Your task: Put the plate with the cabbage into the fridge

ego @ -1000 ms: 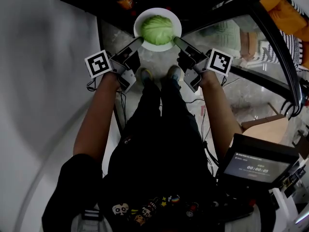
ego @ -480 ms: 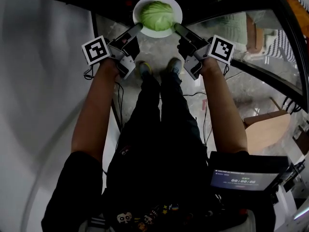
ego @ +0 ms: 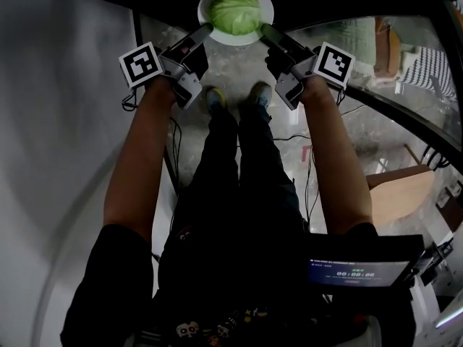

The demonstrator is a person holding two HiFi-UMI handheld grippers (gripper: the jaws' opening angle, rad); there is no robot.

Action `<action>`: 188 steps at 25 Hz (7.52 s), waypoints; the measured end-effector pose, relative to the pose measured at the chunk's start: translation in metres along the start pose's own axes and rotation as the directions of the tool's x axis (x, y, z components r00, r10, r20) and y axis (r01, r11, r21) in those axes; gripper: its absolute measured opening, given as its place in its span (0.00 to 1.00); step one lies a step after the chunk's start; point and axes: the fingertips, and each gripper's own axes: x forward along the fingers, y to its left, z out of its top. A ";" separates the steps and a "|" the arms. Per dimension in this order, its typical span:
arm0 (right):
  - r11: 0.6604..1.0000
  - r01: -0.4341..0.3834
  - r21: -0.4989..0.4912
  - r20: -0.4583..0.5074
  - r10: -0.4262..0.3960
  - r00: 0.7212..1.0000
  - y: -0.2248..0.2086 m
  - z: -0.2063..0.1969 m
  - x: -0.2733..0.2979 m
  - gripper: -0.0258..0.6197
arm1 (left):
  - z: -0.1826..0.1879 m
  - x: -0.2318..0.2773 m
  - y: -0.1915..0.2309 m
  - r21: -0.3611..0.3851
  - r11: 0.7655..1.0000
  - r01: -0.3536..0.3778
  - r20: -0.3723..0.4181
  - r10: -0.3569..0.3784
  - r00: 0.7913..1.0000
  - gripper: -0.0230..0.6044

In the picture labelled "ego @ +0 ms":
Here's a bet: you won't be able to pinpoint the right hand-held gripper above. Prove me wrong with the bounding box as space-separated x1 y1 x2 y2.
260 22 356 112

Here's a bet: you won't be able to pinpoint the white plate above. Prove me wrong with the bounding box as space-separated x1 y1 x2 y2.
197 0 275 47

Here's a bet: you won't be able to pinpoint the black and white striped cushion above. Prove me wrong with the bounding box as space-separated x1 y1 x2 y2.
398 46 459 99

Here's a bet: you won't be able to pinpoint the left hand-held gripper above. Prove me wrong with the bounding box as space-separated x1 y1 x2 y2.
118 22 214 111

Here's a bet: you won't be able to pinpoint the person's black trousers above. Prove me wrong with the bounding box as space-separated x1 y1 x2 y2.
158 99 308 334

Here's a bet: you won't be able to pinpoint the person's left shoe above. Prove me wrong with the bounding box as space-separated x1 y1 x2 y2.
205 86 229 113

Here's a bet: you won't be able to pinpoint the black tablet screen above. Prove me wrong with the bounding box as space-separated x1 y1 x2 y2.
306 258 412 288

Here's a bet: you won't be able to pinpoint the person's right shoe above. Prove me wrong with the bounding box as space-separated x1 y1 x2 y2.
247 81 273 111

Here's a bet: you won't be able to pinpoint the person's right forearm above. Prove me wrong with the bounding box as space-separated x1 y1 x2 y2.
300 75 374 234

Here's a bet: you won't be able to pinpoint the person's left forearm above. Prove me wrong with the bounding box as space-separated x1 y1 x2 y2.
103 76 177 244

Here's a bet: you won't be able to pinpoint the person's shoe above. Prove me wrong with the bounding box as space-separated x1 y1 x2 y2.
247 81 273 111
205 86 229 113

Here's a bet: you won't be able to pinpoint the person's black shirt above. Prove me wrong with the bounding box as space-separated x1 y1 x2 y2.
59 222 426 347

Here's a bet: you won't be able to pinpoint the black cable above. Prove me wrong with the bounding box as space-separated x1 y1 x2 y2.
164 116 184 194

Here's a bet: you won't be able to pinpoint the green cabbage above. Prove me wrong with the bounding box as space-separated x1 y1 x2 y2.
209 0 261 36

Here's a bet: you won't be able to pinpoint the wooden board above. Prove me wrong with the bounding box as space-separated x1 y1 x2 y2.
365 164 436 232

